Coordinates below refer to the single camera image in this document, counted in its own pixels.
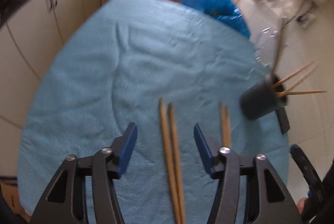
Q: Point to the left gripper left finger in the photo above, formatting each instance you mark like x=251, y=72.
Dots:
x=63, y=200

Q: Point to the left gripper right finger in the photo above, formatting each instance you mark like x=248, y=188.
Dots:
x=267, y=198

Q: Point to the person's right hand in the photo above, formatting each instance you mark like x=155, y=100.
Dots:
x=302, y=204

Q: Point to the black smartphone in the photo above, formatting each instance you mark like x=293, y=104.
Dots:
x=283, y=120

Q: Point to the dark utensil holder cup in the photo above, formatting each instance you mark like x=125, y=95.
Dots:
x=262, y=99

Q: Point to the clear glass mug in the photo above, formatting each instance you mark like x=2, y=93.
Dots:
x=265, y=45

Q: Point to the blue towel table cover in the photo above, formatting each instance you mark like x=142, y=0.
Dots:
x=113, y=71

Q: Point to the blue plastic bag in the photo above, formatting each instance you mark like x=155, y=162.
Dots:
x=224, y=11

